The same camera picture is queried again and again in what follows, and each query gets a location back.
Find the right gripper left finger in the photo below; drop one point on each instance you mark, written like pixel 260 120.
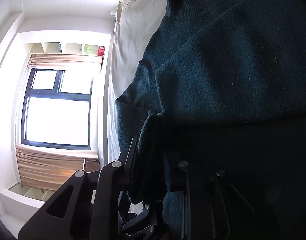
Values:
pixel 86 205

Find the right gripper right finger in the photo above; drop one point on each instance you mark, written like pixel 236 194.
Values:
pixel 195 205

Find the dark teal knit sweater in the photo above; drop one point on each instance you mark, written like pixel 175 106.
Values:
pixel 222 86

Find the tan striped curtain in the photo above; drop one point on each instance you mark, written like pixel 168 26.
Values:
pixel 49 168

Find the dark framed window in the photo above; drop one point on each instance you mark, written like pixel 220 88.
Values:
pixel 56 110

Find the green box on shelf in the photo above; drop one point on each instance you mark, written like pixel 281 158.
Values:
pixel 91 49

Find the red box on shelf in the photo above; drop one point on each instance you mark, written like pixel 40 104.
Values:
pixel 101 51

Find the beige bed sheet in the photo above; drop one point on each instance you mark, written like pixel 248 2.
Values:
pixel 136 22

